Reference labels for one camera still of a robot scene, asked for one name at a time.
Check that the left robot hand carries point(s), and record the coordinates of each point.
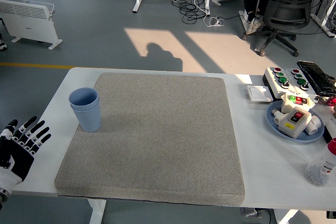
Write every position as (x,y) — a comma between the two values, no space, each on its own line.
(18,158)

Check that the blue ribbed cup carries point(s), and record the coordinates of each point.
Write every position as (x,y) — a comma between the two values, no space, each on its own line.
(90,120)
(82,96)

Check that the white push-button control box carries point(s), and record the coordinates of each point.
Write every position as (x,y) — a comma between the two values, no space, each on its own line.
(291,85)

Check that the white table leg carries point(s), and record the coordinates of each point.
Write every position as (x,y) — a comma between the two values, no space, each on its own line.
(284,217)
(96,212)

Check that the person's black-white shoe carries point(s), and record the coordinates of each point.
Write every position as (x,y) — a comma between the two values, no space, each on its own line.
(2,45)

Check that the grey-brown mat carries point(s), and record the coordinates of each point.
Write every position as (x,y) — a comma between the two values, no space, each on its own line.
(168,134)

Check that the grey power strip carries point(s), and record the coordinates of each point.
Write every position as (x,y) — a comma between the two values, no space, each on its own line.
(252,213)

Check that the blue plate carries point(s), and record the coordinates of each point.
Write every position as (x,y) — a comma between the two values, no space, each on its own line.
(271,124)

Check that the white pipe fitting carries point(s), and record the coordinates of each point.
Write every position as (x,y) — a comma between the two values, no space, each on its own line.
(278,116)
(315,125)

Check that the white green-red button box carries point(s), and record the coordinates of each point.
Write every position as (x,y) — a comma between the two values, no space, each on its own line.
(288,104)

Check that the person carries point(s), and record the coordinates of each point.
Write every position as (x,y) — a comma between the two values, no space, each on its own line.
(252,1)

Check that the clear bottle with red cap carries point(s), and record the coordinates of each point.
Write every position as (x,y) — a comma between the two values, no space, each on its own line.
(321,166)

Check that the black office chair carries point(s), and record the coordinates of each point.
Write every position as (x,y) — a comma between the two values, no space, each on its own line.
(288,6)

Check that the black keyboard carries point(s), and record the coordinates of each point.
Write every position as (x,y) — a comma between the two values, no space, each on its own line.
(319,78)

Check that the small red object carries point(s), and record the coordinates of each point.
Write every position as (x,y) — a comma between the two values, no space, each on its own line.
(333,102)

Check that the white wall switch plate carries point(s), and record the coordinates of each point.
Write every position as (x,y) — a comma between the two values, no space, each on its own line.
(258,94)

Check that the white red-black switch box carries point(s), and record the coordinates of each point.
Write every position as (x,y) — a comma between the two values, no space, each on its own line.
(292,124)

